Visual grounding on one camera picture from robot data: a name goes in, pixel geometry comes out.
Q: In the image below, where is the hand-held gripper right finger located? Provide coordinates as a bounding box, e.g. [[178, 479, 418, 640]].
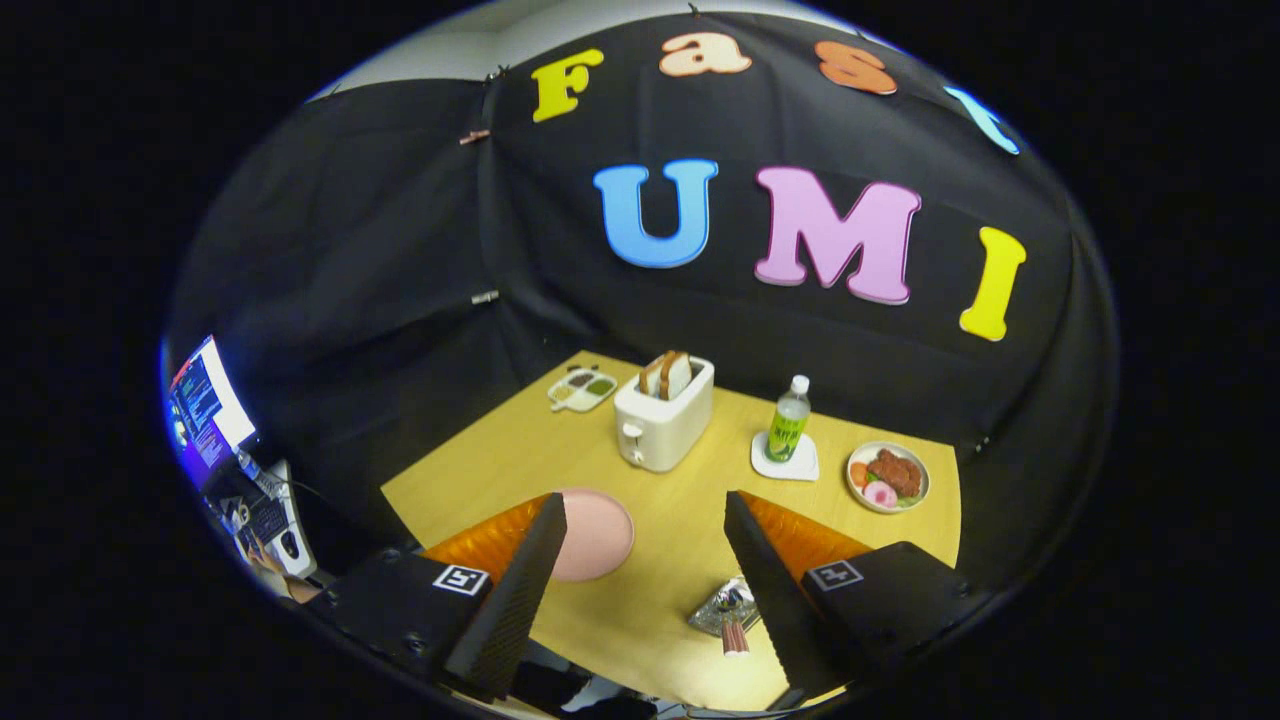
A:
[[724, 490, 1001, 706]]

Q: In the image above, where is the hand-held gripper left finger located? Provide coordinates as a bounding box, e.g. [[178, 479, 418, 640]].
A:
[[305, 492, 568, 704]]

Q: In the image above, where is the pink round plate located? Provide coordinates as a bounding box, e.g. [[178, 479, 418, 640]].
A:
[[548, 487, 636, 584]]

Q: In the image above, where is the white square coaster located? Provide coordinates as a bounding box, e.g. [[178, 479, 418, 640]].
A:
[[750, 431, 820, 483]]

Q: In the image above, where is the plate of toy food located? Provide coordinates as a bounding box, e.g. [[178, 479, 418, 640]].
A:
[[846, 441, 931, 514]]

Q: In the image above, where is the green label drink bottle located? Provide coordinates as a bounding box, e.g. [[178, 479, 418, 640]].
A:
[[765, 375, 812, 464]]

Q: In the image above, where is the white toaster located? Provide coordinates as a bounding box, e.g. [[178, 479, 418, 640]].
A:
[[613, 355, 716, 474]]

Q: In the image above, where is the white divided seasoning dish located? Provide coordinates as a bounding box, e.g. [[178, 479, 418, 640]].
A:
[[547, 367, 619, 414]]

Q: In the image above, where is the black keyboard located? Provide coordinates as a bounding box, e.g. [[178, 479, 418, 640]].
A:
[[235, 495, 291, 551]]

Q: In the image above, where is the computer monitor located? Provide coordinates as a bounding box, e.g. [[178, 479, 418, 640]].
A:
[[165, 335, 258, 491]]

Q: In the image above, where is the metal wire basket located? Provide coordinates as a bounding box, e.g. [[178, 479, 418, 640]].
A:
[[687, 575, 763, 641]]

